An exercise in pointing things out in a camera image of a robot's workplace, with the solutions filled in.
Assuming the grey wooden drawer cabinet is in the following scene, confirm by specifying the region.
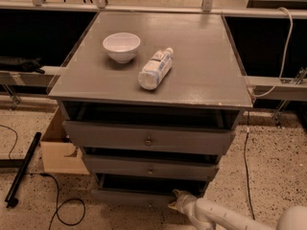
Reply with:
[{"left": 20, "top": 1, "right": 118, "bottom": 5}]
[{"left": 47, "top": 11, "right": 254, "bottom": 203}]

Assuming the grey top drawer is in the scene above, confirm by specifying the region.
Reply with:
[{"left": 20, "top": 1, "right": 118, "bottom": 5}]
[{"left": 63, "top": 121, "right": 235, "bottom": 155}]

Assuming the black floor cable right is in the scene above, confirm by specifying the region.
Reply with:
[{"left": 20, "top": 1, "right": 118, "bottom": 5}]
[{"left": 243, "top": 110, "right": 257, "bottom": 220}]

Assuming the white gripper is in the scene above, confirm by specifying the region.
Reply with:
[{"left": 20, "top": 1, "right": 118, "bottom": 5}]
[{"left": 168, "top": 189, "right": 197, "bottom": 215}]

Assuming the white ceramic bowl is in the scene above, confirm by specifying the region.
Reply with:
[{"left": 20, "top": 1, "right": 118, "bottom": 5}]
[{"left": 103, "top": 33, "right": 141, "bottom": 63}]

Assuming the metal rail frame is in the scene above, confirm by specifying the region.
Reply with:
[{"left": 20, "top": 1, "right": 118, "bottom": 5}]
[{"left": 0, "top": 0, "right": 307, "bottom": 129}]

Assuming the black metal bar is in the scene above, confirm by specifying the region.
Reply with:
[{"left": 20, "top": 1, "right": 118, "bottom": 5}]
[{"left": 5, "top": 132, "right": 41, "bottom": 208}]

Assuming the grey drawer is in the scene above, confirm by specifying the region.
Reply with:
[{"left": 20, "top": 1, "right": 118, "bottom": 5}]
[
  {"left": 92, "top": 173, "right": 208, "bottom": 208},
  {"left": 83, "top": 155, "right": 219, "bottom": 180},
  {"left": 63, "top": 121, "right": 235, "bottom": 155}
]

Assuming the grey bottom drawer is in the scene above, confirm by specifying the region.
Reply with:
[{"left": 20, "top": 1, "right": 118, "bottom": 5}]
[{"left": 92, "top": 173, "right": 208, "bottom": 208}]

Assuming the black floor cable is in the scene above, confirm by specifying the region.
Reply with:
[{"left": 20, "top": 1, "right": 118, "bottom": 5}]
[
  {"left": 0, "top": 124, "right": 87, "bottom": 230},
  {"left": 243, "top": 110, "right": 257, "bottom": 220}
]

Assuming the white plastic bottle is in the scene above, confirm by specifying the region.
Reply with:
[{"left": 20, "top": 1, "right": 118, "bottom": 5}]
[{"left": 138, "top": 48, "right": 174, "bottom": 90}]

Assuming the black cloth on rail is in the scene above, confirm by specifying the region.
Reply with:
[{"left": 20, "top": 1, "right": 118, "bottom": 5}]
[{"left": 0, "top": 57, "right": 45, "bottom": 74}]

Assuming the brown cardboard box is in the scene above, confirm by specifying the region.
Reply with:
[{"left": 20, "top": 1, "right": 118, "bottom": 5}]
[{"left": 40, "top": 109, "right": 89, "bottom": 174}]

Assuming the black floor cable left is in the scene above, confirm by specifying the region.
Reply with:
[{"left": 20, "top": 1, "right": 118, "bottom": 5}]
[{"left": 0, "top": 124, "right": 87, "bottom": 230}]

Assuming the grey middle drawer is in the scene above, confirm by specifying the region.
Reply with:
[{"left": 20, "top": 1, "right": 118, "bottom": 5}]
[{"left": 83, "top": 155, "right": 219, "bottom": 180}]

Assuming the white hanging cable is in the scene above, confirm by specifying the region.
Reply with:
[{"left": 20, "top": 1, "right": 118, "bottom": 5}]
[{"left": 248, "top": 7, "right": 295, "bottom": 100}]

